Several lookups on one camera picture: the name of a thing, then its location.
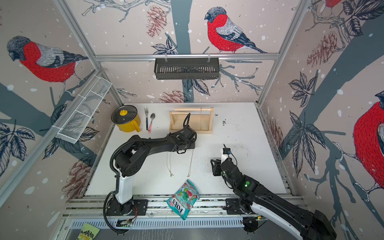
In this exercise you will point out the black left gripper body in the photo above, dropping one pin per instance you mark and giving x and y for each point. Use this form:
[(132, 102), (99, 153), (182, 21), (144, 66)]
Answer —
[(191, 145)]

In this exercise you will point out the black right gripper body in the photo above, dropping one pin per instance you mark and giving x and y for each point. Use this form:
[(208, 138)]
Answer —
[(223, 173)]

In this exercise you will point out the wooden jewelry display stand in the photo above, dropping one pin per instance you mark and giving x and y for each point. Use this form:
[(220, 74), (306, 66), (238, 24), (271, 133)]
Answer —
[(199, 119)]

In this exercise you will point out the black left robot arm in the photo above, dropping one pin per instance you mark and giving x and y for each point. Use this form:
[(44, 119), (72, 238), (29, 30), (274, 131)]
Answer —
[(128, 159)]

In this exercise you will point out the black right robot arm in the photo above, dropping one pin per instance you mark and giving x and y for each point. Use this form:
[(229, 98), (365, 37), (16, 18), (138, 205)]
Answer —
[(255, 198)]

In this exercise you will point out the green Foxs candy bag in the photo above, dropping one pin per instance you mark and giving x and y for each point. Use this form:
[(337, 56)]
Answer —
[(184, 199)]

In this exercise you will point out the yellow pot with glass lid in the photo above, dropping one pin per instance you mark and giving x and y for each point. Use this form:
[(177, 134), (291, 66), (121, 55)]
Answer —
[(127, 119)]

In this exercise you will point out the yellow green paper packet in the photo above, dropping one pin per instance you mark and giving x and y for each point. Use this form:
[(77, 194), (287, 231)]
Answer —
[(88, 232)]

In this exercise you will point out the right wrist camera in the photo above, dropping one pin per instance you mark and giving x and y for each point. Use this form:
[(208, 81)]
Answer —
[(226, 153)]

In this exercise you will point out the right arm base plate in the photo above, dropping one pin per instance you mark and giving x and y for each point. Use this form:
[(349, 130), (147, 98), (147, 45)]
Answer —
[(238, 207)]

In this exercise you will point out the spoon with pink handle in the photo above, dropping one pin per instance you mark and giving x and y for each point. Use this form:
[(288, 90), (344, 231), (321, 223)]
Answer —
[(151, 123)]

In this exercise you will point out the fork with green handle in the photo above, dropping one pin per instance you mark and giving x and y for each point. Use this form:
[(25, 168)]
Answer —
[(147, 118)]

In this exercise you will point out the black hanging wire basket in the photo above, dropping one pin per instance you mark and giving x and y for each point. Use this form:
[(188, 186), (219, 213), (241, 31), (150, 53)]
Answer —
[(187, 69)]

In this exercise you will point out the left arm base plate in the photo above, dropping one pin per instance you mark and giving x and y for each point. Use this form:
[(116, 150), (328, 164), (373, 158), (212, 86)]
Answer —
[(133, 207)]

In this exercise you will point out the white wire mesh shelf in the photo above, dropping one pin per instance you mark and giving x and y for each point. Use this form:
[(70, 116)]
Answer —
[(76, 127)]

